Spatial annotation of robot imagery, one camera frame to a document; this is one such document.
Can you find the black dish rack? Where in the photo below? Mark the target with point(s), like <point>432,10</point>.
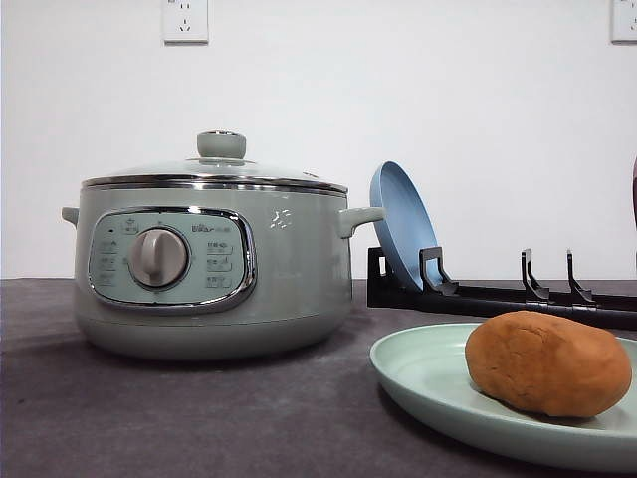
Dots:
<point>385,288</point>

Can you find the brown potato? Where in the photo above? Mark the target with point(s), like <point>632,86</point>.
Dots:
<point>549,363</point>

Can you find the left white wall socket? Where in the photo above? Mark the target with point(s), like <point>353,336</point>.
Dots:
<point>185,23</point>

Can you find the blue plate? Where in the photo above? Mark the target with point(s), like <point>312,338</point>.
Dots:
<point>408,228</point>

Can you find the dark brown object at edge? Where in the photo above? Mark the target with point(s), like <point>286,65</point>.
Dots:
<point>634,192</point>

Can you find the green electric steamer pot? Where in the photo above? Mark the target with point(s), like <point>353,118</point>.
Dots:
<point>214,275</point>

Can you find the green plate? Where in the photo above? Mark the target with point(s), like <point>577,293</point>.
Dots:
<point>427,371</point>

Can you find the white wall socket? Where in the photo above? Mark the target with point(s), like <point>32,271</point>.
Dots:
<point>624,23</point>
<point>185,23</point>

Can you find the right white wall socket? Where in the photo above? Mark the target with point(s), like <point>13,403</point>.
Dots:
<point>624,23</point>

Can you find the glass steamer lid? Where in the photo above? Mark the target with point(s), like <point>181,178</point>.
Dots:
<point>221,163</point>

